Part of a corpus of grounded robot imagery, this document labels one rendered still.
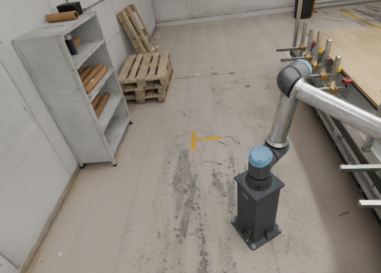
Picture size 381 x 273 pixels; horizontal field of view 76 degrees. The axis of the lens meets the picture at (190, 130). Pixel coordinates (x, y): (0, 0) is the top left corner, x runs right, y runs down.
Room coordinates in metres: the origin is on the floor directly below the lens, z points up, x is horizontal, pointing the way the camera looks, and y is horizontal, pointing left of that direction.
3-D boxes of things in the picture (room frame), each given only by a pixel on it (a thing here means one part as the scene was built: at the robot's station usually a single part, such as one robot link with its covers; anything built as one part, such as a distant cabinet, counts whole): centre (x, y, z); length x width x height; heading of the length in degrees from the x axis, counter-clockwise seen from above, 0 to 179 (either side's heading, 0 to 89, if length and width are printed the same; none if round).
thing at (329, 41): (2.17, -1.39, 0.93); 0.03 x 0.03 x 0.48; 80
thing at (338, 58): (1.92, -1.34, 0.87); 0.03 x 0.03 x 0.48; 80
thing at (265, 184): (1.15, -0.43, 0.65); 0.19 x 0.19 x 0.10
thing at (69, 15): (2.76, 1.11, 1.59); 0.30 x 0.08 x 0.08; 83
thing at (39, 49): (2.65, 1.12, 0.78); 0.90 x 0.45 x 1.55; 173
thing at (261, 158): (1.16, -0.44, 0.79); 0.17 x 0.15 x 0.18; 128
